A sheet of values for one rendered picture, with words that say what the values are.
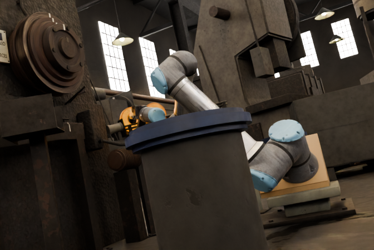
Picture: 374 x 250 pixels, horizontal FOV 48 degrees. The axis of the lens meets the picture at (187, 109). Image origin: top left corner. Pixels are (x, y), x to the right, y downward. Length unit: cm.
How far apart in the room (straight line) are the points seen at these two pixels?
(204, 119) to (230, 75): 389
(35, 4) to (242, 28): 262
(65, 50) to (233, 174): 161
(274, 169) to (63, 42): 131
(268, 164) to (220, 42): 320
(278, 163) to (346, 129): 203
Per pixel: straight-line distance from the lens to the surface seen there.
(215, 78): 489
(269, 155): 184
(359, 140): 384
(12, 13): 258
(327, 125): 379
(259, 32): 465
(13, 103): 173
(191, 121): 90
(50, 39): 234
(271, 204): 198
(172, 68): 187
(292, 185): 205
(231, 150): 96
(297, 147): 191
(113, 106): 1041
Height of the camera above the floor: 30
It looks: 9 degrees up
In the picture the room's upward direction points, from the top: 12 degrees counter-clockwise
